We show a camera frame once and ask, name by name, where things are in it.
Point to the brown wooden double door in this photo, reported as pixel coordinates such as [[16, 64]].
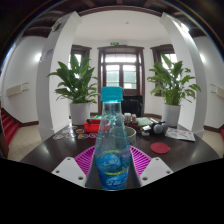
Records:
[[120, 90]]

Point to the red carpeted staircase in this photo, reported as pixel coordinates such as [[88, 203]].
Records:
[[9, 126], [222, 134]]

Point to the round printed sticker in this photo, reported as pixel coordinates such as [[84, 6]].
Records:
[[82, 136], [92, 135], [57, 137], [70, 135]]

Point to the green exit sign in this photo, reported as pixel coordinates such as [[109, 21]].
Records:
[[115, 43]]

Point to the grey-green ceramic mug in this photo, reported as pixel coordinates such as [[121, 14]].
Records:
[[132, 135]]

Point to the dark grey round gadget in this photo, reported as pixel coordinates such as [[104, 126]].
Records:
[[158, 128]]

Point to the flat round red coaster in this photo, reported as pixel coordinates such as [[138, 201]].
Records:
[[160, 147]]

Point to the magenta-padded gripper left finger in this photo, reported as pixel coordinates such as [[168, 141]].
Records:
[[68, 170]]

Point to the white wall lamp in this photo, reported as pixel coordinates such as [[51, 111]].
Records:
[[38, 57], [202, 58]]

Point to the green printed packet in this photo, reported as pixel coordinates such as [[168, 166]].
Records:
[[97, 117]]

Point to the printed paper leaflet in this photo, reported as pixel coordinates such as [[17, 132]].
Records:
[[180, 134]]

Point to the green cloth pad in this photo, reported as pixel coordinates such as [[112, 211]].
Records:
[[144, 121]]

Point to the clear bottle with blue cap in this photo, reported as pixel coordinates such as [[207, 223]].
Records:
[[111, 160]]

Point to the red plastic basket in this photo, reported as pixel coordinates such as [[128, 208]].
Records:
[[90, 126]]

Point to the black office chair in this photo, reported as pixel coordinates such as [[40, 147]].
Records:
[[132, 106]]

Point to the potted plant in white pot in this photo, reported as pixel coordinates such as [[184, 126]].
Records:
[[171, 116], [80, 114]]

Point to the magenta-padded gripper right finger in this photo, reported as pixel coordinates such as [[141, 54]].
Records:
[[155, 170]]

